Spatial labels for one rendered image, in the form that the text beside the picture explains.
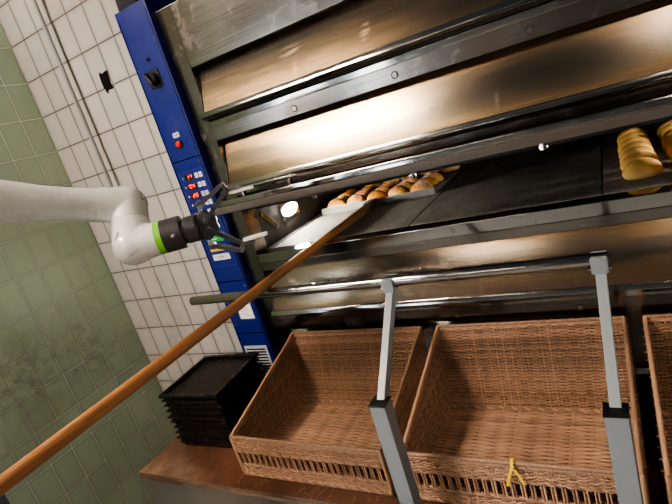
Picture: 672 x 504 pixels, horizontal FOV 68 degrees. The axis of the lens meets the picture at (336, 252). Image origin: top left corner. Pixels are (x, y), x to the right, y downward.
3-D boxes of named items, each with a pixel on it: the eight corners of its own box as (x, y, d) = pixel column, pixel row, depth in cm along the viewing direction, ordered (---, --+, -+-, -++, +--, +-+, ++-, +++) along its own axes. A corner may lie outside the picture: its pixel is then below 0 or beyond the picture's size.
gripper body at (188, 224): (182, 214, 140) (214, 205, 140) (191, 243, 141) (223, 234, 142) (177, 217, 132) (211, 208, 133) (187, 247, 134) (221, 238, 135)
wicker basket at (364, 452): (311, 389, 204) (291, 330, 197) (443, 393, 175) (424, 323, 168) (240, 476, 164) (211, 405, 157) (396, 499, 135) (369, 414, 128)
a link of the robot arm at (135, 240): (124, 276, 138) (106, 260, 128) (118, 237, 143) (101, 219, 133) (174, 261, 139) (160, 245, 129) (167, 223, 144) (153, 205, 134)
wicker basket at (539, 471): (453, 393, 173) (434, 322, 166) (641, 397, 144) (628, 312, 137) (409, 501, 133) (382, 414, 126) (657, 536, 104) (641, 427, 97)
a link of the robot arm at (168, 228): (166, 256, 132) (154, 223, 130) (173, 248, 143) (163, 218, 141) (188, 249, 133) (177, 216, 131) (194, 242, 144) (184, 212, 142)
